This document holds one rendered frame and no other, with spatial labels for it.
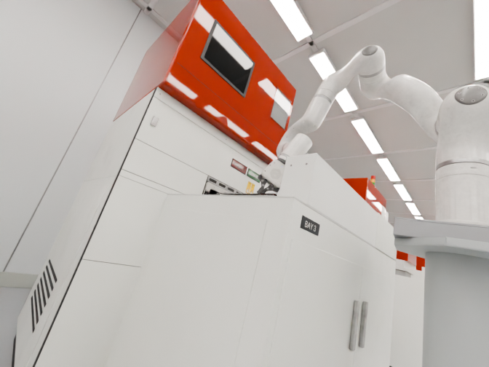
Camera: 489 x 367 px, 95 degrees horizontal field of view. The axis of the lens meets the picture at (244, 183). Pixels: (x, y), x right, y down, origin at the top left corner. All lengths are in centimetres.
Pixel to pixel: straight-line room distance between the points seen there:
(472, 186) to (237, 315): 68
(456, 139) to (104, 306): 123
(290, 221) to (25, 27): 253
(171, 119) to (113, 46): 184
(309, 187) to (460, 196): 41
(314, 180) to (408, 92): 56
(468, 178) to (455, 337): 39
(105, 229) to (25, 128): 162
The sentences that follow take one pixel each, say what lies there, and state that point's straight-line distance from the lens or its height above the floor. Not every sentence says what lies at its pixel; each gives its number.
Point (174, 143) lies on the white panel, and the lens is 103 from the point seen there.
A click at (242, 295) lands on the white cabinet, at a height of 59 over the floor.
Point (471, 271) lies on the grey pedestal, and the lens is 75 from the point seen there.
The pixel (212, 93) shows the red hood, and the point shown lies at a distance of 115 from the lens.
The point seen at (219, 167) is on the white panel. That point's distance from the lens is 115.
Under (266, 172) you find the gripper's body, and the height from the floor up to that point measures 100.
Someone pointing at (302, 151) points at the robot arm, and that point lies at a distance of 99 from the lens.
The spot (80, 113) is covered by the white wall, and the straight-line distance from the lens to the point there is 250.
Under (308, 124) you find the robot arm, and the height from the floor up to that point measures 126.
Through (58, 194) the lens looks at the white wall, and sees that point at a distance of 240.
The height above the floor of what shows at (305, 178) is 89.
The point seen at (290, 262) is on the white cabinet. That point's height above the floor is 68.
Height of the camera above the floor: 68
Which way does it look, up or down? 16 degrees up
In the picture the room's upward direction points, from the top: 15 degrees clockwise
